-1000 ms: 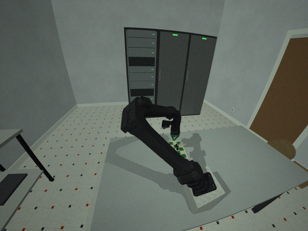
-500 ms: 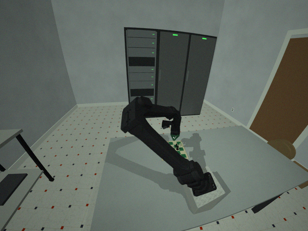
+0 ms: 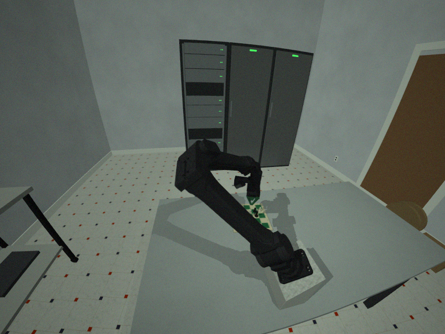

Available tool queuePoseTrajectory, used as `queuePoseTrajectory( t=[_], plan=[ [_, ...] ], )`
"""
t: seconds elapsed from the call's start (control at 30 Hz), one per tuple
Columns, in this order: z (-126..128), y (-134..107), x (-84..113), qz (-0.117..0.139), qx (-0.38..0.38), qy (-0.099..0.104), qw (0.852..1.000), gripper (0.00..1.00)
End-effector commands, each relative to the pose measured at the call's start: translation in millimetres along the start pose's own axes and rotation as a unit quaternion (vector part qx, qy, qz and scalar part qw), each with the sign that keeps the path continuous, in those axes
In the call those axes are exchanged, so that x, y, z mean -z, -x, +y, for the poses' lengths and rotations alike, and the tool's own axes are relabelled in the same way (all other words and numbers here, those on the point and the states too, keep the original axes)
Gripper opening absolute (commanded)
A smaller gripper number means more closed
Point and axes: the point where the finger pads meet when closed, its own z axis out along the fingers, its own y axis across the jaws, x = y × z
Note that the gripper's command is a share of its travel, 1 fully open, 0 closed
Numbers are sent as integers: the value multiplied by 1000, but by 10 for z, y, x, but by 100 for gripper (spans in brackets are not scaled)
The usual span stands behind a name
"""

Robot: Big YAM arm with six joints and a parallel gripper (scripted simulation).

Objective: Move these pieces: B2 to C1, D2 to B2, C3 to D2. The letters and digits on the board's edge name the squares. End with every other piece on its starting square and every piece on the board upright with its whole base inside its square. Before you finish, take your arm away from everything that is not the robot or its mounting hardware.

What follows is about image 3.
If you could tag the green and cream chessboard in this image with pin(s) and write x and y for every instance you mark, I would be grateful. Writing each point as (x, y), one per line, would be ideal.
(262, 216)

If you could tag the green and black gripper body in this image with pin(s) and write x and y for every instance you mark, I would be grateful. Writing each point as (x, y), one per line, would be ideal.
(256, 192)

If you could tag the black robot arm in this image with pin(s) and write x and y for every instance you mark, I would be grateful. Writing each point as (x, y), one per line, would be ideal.
(270, 249)

